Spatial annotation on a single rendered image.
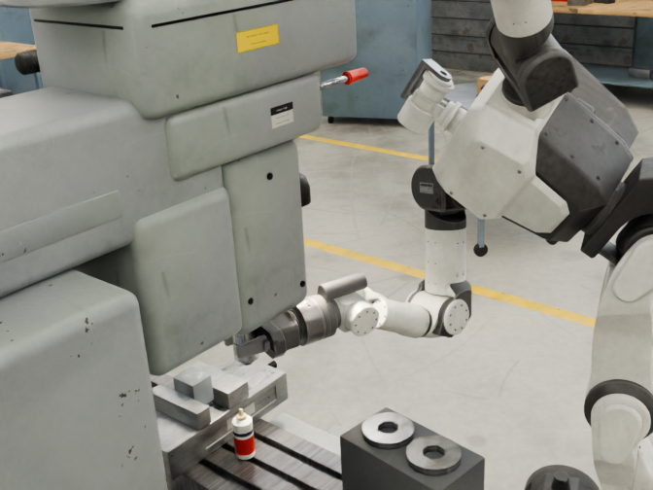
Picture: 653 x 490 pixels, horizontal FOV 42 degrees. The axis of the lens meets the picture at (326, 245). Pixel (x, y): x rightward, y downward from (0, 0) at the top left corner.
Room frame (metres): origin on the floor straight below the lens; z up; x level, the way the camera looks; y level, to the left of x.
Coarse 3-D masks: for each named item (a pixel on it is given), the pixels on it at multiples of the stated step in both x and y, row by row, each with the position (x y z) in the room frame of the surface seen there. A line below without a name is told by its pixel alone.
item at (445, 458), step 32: (384, 416) 1.23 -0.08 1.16; (352, 448) 1.17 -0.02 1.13; (384, 448) 1.15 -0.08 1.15; (416, 448) 1.13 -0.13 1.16; (448, 448) 1.13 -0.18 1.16; (352, 480) 1.18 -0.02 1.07; (384, 480) 1.12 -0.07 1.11; (416, 480) 1.07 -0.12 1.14; (448, 480) 1.06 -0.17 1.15; (480, 480) 1.11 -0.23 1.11
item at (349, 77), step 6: (348, 72) 1.47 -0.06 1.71; (354, 72) 1.48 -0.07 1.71; (360, 72) 1.49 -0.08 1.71; (366, 72) 1.50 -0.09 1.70; (336, 78) 1.45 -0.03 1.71; (342, 78) 1.46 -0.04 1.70; (348, 78) 1.47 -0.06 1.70; (354, 78) 1.47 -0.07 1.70; (360, 78) 1.49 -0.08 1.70; (324, 84) 1.42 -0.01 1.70; (330, 84) 1.43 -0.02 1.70; (336, 84) 1.45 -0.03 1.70; (348, 84) 1.48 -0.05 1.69
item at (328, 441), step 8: (280, 416) 1.65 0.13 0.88; (288, 416) 1.65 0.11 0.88; (280, 424) 1.62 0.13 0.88; (288, 424) 1.62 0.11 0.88; (296, 424) 1.62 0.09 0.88; (304, 424) 1.62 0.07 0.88; (296, 432) 1.59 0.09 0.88; (304, 432) 1.59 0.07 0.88; (312, 432) 1.59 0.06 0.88; (320, 432) 1.58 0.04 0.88; (312, 440) 1.55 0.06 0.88; (320, 440) 1.55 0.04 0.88; (328, 440) 1.55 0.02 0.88; (336, 440) 1.55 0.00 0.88; (328, 448) 1.52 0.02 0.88; (336, 448) 1.52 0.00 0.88
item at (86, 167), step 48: (48, 96) 1.18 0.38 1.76; (96, 96) 1.16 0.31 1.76; (0, 144) 0.97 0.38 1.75; (48, 144) 1.02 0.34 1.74; (96, 144) 1.07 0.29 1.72; (144, 144) 1.12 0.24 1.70; (0, 192) 0.96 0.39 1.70; (48, 192) 1.01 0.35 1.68; (96, 192) 1.06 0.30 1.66; (144, 192) 1.11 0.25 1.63; (192, 192) 1.18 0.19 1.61; (0, 240) 0.95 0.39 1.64; (48, 240) 0.99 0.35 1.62; (96, 240) 1.05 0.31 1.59; (0, 288) 0.94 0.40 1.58
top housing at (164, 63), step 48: (144, 0) 1.14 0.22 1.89; (192, 0) 1.19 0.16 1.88; (240, 0) 1.25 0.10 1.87; (288, 0) 1.33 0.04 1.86; (336, 0) 1.42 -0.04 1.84; (48, 48) 1.25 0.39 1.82; (96, 48) 1.17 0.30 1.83; (144, 48) 1.12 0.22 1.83; (192, 48) 1.18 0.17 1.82; (240, 48) 1.24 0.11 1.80; (288, 48) 1.32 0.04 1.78; (336, 48) 1.41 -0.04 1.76; (144, 96) 1.12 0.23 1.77; (192, 96) 1.17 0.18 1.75
